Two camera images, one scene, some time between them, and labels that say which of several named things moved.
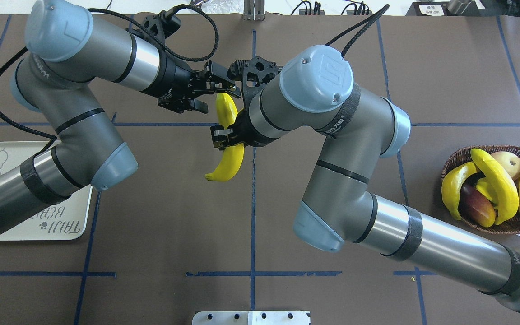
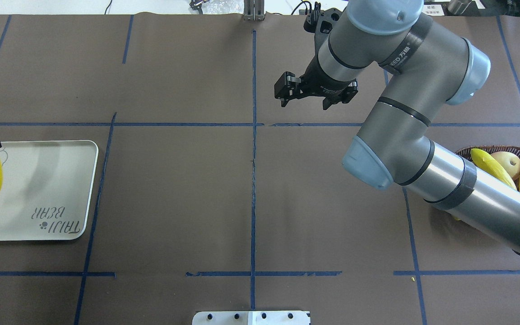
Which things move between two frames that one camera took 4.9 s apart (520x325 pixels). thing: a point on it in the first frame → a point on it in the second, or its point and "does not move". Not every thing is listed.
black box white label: [429, 8] does not move
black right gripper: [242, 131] → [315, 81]
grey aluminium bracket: [253, 10] does not move
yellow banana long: [505, 188] does not move
